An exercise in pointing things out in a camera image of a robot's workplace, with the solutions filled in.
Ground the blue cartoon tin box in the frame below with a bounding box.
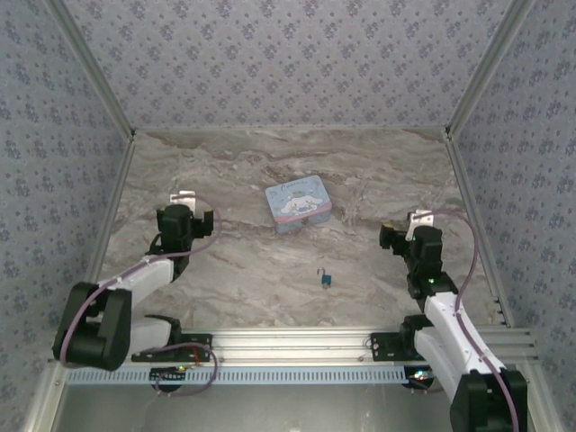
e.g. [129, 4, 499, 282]
[264, 175, 334, 237]

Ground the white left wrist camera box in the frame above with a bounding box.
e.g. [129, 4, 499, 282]
[169, 190, 199, 211]

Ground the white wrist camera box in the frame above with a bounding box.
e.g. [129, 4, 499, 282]
[406, 209, 436, 242]
[169, 190, 199, 211]

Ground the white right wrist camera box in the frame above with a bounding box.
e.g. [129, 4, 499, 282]
[406, 209, 436, 242]

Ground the aluminium frame side rail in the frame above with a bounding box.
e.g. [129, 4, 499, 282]
[67, 133, 139, 332]
[443, 133, 516, 329]

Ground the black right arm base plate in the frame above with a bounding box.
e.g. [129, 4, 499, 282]
[369, 331, 422, 363]

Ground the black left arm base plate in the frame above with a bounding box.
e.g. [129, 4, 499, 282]
[130, 331, 214, 364]

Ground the aluminium frame front rail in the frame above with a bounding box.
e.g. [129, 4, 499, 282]
[44, 328, 539, 365]

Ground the white slotted cable duct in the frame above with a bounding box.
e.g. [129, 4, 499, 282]
[66, 365, 419, 387]

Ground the aluminium frame corner post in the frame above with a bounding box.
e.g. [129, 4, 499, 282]
[444, 0, 539, 139]
[53, 0, 138, 139]

